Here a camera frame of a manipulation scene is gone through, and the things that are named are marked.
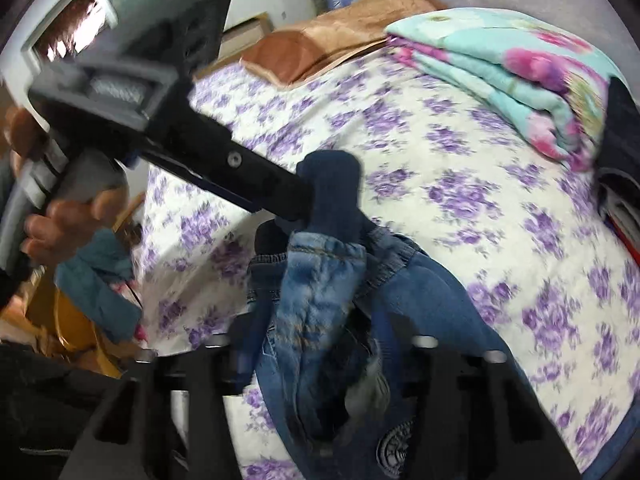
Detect blue denim jeans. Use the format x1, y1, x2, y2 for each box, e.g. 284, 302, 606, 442
250, 151, 530, 479

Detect person left hand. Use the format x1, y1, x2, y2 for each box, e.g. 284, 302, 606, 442
3, 106, 129, 266

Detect brown satin pillow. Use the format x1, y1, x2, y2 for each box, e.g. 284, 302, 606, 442
241, 0, 446, 89

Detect purple floral bedsheet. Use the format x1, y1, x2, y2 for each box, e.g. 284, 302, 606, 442
139, 52, 639, 479

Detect folded red garment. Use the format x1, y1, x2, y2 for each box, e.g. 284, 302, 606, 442
608, 216, 640, 266

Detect folded grey garment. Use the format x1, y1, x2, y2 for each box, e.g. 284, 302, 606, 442
598, 184, 639, 237

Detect folded floral turquoise blanket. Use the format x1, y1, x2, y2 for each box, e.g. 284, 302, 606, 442
385, 8, 623, 171

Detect wooden picture frame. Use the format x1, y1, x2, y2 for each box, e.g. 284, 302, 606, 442
192, 13, 273, 80

